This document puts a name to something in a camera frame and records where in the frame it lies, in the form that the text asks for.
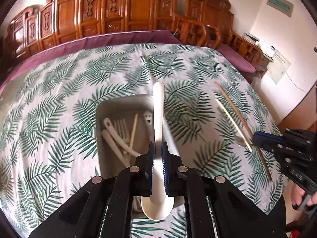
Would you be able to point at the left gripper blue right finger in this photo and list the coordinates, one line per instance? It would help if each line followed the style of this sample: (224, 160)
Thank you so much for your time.
(166, 166)

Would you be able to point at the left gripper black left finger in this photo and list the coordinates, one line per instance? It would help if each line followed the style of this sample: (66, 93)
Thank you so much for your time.
(150, 166)

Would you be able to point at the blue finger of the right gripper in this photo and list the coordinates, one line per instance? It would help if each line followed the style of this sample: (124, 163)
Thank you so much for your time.
(266, 141)

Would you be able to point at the cream spoon with hole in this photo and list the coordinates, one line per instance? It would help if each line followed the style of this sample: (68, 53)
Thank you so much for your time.
(118, 139)

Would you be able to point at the smiley face metal spoon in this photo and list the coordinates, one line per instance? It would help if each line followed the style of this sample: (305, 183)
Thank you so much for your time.
(148, 117)

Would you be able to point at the stainless steel fork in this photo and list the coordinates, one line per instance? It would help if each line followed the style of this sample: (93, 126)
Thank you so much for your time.
(122, 130)

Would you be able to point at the cream plastic spoon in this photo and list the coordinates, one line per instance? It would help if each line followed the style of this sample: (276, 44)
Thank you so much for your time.
(158, 205)

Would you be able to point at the light bamboo chopstick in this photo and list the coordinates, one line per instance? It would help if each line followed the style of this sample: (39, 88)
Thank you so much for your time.
(133, 130)
(241, 135)

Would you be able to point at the person's right hand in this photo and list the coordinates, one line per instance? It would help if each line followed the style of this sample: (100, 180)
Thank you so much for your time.
(297, 195)

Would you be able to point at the grey metal tray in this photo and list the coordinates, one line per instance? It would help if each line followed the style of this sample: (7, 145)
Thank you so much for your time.
(132, 119)

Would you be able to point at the wooden side table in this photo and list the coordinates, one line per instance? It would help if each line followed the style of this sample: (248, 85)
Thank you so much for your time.
(262, 65)

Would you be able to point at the purple armchair cushion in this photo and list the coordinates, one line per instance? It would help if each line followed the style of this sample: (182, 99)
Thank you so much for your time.
(236, 59)

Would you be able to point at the green fern print tablecloth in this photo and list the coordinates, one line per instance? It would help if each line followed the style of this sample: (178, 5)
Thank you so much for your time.
(48, 136)

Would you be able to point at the grey electrical panel box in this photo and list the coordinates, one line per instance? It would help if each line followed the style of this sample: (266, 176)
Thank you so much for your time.
(283, 6)

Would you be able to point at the carved wooden armchair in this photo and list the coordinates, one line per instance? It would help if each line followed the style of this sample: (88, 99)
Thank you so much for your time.
(216, 16)

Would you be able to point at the long carved wooden sofa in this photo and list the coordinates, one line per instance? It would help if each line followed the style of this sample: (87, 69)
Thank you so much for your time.
(36, 29)

